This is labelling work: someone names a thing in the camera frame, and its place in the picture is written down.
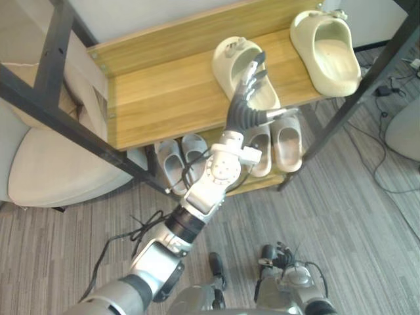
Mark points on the black power adapter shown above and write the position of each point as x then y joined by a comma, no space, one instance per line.
382,91

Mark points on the white cushioned armchair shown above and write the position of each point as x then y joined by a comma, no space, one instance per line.
49,164

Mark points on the black-framed wooden shoe rack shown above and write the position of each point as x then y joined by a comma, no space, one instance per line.
164,92

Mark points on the grey slipper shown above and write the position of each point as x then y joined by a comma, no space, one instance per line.
170,164
193,144

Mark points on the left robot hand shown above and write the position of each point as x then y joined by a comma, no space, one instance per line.
243,111

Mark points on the cream slipper with charms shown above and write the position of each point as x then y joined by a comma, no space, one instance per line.
226,65
331,75

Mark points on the dark right robot foot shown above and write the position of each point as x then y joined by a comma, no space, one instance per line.
268,253

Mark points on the dark robot foot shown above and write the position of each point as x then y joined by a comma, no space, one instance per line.
268,253
216,262

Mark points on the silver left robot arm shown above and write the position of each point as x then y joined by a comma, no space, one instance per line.
213,177

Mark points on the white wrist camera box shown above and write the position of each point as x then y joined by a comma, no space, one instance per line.
252,155

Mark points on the pale grey round seat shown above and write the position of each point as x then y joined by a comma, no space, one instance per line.
405,131

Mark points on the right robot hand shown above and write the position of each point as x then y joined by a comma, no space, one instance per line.
285,255

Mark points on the beige slipper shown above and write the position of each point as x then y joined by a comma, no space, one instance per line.
260,142
288,144

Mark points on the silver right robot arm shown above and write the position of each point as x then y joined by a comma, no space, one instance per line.
298,280

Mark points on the dark left robot foot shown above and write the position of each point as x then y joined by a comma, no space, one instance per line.
216,262

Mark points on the silver left robot leg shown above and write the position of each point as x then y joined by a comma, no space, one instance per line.
215,292

